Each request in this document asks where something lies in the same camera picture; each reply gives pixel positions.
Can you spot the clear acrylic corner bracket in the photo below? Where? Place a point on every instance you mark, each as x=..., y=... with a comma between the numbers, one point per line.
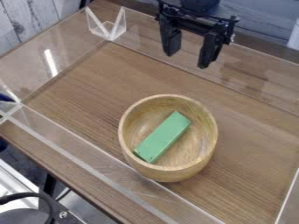
x=107, y=30

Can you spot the grey metal base plate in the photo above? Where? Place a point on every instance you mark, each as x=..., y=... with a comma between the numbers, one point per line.
x=48, y=213

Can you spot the brown wooden bowl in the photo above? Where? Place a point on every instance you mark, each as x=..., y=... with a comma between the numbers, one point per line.
x=189, y=153

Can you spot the green rectangular block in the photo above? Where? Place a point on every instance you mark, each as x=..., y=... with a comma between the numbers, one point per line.
x=161, y=138

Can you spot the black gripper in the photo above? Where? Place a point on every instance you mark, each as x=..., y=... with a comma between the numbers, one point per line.
x=193, y=15

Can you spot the black table leg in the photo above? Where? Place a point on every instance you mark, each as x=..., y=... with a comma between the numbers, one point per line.
x=49, y=185

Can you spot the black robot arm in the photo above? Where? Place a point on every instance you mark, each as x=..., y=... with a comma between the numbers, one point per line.
x=191, y=16

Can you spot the clear acrylic enclosure wall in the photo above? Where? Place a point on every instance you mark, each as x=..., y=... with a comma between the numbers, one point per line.
x=72, y=82

